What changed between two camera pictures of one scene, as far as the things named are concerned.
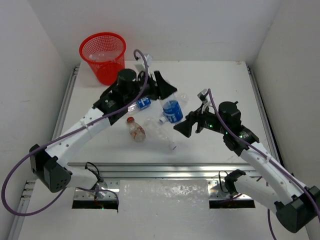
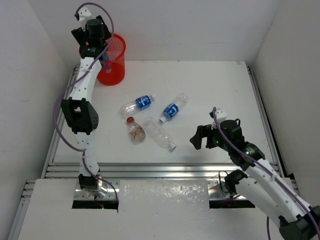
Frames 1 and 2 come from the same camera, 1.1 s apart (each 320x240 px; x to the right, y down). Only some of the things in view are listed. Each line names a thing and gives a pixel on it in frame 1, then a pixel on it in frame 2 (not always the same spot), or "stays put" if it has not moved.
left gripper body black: x=153 y=83 to x=75 y=35
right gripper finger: x=185 y=127 to x=196 y=140
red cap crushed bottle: x=137 y=131 stays put
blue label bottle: x=140 y=104 stays put
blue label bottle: x=172 y=110 to x=107 y=64
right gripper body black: x=206 y=120 to x=214 y=139
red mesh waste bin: x=105 y=53 stays put
